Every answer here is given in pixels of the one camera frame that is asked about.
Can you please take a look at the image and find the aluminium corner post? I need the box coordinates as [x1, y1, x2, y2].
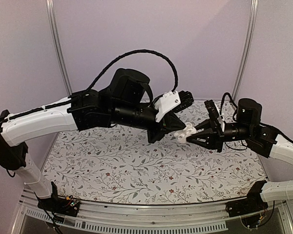
[45, 0, 73, 96]
[231, 0, 259, 101]

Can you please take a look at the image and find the front aluminium frame rail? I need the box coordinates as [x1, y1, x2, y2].
[11, 189, 293, 234]

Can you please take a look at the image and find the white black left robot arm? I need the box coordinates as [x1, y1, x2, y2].
[0, 68, 185, 212]

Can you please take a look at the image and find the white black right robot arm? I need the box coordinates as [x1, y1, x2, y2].
[186, 98, 293, 213]

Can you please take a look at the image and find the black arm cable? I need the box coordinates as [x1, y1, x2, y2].
[86, 49, 179, 92]
[221, 92, 239, 115]

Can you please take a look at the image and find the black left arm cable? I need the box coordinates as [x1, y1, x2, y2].
[86, 49, 179, 92]

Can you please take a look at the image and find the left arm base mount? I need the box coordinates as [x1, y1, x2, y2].
[38, 182, 81, 217]

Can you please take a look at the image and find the left aluminium corner post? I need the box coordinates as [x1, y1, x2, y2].
[45, 0, 73, 96]

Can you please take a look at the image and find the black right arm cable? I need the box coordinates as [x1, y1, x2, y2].
[221, 92, 239, 115]

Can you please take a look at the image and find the floral patterned table mat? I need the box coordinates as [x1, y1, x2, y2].
[40, 99, 268, 205]

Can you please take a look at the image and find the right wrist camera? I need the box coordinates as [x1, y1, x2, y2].
[204, 100, 226, 129]

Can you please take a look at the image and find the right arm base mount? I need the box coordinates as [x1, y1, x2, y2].
[226, 180, 268, 217]

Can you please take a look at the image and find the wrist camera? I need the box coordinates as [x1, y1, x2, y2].
[154, 91, 194, 122]
[204, 100, 226, 129]

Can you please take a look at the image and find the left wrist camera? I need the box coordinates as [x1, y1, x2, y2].
[154, 91, 194, 122]

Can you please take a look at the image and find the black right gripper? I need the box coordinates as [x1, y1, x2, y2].
[186, 118, 252, 153]

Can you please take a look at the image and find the white earbuds charging case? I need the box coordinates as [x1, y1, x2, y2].
[174, 122, 197, 144]

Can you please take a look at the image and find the right aluminium corner post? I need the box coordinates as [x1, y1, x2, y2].
[231, 0, 259, 101]

